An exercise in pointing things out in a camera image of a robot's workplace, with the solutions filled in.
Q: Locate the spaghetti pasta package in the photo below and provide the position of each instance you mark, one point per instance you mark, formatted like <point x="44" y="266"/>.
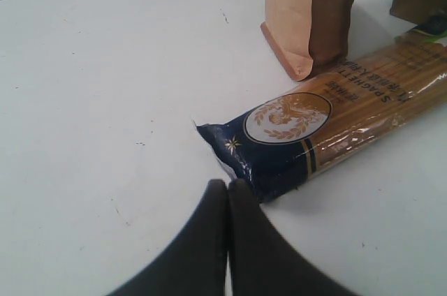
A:
<point x="280" y="144"/>

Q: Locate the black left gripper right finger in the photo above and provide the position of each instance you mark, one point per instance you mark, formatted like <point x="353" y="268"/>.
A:
<point x="262" y="262"/>

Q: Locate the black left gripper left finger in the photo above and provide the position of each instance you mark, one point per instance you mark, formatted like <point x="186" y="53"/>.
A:
<point x="194" y="263"/>

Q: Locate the brown coffee pouch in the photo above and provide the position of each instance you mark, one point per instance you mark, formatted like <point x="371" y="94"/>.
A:
<point x="307" y="36"/>

